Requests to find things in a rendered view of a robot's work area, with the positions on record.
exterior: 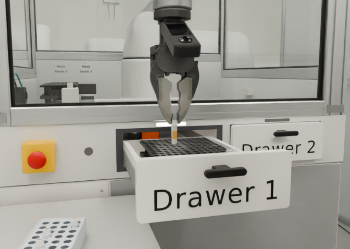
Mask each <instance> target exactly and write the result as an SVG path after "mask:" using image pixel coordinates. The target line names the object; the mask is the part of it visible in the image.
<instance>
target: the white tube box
mask: <svg viewBox="0 0 350 249"><path fill-rule="evenodd" d="M71 219H72V218H46V219H40V220H39V222H38V223H37V224H36V226H35V227H34V228H33V229H32V231H31V232H30V233H29V235H28V236H27V237H26V239H25V240H24V241H23V243H22V244H21V245H20V246H19V248H18V249H36V239H38V238H44V236H43V229H44V228H51V238H48V239H44V249H81V248H82V245H83V243H84V240H85V238H86V218H78V227H77V228H72V226H71Z"/></svg>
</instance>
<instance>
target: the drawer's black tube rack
mask: <svg viewBox="0 0 350 249"><path fill-rule="evenodd" d="M140 144H141V145H142V146H143V147H144V148H145V151H144V152H140V156H141V158H144V157H161V156H178V155H195V154H212V153H226V149H227V148H225V147H223V146H221V145H219V144H217V143H215V142H213V141H211V140H209V139H207V138H183V139H177V144H172V139H162V140H141V141H140Z"/></svg>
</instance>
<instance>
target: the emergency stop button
mask: <svg viewBox="0 0 350 249"><path fill-rule="evenodd" d="M45 164H46V156H45V154H43V153H42V152H39V151H36V152H33V153H31V154H30V155H29V157H28V165H29V166H30V167H31V168H33V169H40V168H42V167H44V166H45Z"/></svg>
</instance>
